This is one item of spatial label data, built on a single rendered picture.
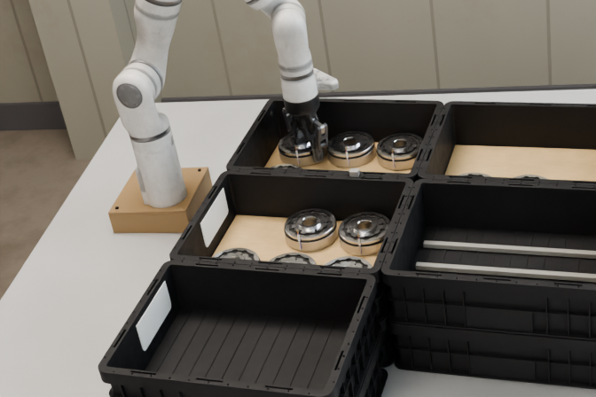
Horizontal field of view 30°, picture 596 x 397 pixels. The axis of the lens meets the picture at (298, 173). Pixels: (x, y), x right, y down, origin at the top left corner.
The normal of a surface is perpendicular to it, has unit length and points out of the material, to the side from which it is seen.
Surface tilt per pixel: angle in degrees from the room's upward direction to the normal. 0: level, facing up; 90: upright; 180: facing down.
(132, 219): 90
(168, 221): 90
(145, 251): 0
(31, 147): 0
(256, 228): 0
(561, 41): 90
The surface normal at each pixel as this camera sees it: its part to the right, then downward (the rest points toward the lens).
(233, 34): -0.20, 0.55
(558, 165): -0.15, -0.84
